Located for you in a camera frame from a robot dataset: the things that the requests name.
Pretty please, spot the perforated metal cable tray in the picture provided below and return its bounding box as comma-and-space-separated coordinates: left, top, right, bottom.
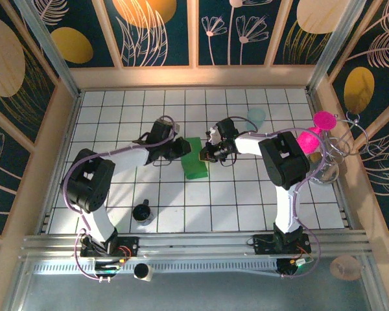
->
32, 260, 279, 275

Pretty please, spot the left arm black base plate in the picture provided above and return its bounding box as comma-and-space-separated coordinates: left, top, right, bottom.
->
80, 236, 140, 259

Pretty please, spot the silver wire stand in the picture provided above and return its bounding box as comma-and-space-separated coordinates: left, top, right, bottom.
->
317, 113, 369, 169

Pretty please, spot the clear glass jar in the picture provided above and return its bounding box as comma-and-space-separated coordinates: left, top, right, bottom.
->
307, 152, 340, 186

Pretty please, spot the aluminium frame post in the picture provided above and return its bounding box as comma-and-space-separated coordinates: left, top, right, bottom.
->
307, 0, 368, 94
14, 0, 82, 98

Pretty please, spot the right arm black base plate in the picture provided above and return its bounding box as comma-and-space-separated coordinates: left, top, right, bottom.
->
248, 233, 312, 255

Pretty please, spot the small circuit board green light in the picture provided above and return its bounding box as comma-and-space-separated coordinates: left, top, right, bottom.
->
291, 257, 314, 268
94, 259, 124, 275

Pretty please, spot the translucent teal plastic cup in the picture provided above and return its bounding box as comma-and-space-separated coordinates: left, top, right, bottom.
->
246, 108, 267, 131

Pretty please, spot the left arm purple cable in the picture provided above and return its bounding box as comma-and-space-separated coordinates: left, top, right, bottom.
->
60, 115, 178, 282

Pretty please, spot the aluminium mounting rail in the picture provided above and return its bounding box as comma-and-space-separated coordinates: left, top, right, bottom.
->
19, 230, 375, 260

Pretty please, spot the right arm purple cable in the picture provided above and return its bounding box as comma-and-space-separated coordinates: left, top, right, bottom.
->
225, 115, 328, 279

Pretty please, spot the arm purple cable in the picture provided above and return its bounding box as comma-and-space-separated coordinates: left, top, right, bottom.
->
225, 115, 328, 279
60, 115, 178, 282

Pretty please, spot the translucent pink suction disc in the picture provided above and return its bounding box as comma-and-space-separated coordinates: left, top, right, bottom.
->
329, 255, 362, 281

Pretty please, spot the small black white cylinder device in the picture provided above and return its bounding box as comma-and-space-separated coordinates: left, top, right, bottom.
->
133, 263, 155, 282

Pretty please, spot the black mug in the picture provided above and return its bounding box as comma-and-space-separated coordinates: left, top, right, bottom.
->
132, 199, 153, 227

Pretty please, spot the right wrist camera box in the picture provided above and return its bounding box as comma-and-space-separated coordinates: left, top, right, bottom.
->
206, 126, 224, 146

